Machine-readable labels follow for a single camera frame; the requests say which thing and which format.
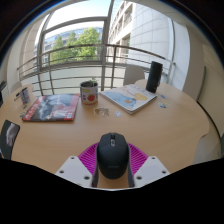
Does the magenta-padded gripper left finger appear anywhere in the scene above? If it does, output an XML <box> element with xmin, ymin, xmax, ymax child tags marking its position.
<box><xmin>54</xmin><ymin>142</ymin><xmax>101</xmax><ymax>189</ymax></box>

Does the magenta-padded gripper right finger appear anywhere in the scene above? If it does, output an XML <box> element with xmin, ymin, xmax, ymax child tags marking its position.
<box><xmin>126</xmin><ymin>142</ymin><xmax>171</xmax><ymax>189</ymax></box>

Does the black computer mouse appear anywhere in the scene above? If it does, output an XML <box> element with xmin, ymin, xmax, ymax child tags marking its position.
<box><xmin>96</xmin><ymin>132</ymin><xmax>130</xmax><ymax>180</ymax></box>

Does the beige sticker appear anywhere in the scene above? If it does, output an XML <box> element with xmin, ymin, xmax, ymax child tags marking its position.
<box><xmin>93</xmin><ymin>106</ymin><xmax>110</xmax><ymax>118</ymax></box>

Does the red magazine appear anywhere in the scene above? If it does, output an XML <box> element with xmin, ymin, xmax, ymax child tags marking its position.
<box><xmin>22</xmin><ymin>93</ymin><xmax>81</xmax><ymax>122</ymax></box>

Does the light-coloured magazine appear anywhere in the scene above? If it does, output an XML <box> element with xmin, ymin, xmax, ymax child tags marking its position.
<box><xmin>99</xmin><ymin>83</ymin><xmax>158</xmax><ymax>115</ymax></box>

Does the black cylinder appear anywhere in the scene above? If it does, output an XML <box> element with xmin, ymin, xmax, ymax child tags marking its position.
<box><xmin>145</xmin><ymin>60</ymin><xmax>164</xmax><ymax>94</ymax></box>

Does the white chair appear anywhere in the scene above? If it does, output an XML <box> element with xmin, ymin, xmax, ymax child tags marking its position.
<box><xmin>123</xmin><ymin>64</ymin><xmax>146</xmax><ymax>87</ymax></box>
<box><xmin>9</xmin><ymin>81</ymin><xmax>23</xmax><ymax>94</ymax></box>

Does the metal balcony railing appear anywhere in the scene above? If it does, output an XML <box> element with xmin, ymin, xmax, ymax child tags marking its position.
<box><xmin>16</xmin><ymin>43</ymin><xmax>177</xmax><ymax>96</ymax></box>

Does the green tree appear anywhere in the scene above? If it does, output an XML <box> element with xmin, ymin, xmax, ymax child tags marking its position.
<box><xmin>49</xmin><ymin>27</ymin><xmax>103</xmax><ymax>64</ymax></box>

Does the white tiled building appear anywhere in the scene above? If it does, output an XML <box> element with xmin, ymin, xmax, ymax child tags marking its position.
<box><xmin>108</xmin><ymin>0</ymin><xmax>174</xmax><ymax>64</ymax></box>

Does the grey window frame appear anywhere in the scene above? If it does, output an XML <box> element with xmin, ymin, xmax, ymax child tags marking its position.
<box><xmin>34</xmin><ymin>0</ymin><xmax>116</xmax><ymax>95</ymax></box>

